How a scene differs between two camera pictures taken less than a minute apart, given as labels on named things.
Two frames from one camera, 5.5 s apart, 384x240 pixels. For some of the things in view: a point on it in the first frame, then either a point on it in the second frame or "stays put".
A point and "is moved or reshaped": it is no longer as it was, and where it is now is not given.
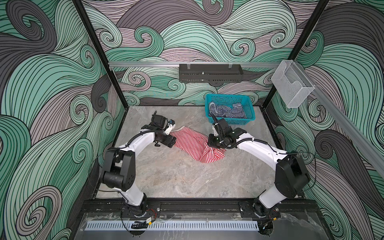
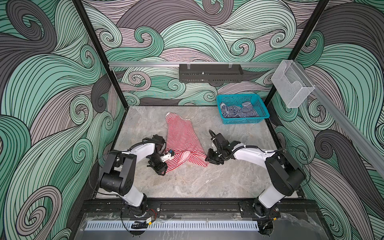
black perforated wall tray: [210, 73] stays put
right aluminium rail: [359, 137] stays put
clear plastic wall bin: [292, 84] stays put
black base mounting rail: [117, 207] stays put
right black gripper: [211, 142] -> [209, 158]
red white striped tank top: [196, 145] is moved or reshaped
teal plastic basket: [238, 108] is moved or reshaped
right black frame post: [311, 23] stays put
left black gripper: [166, 142] -> [159, 170]
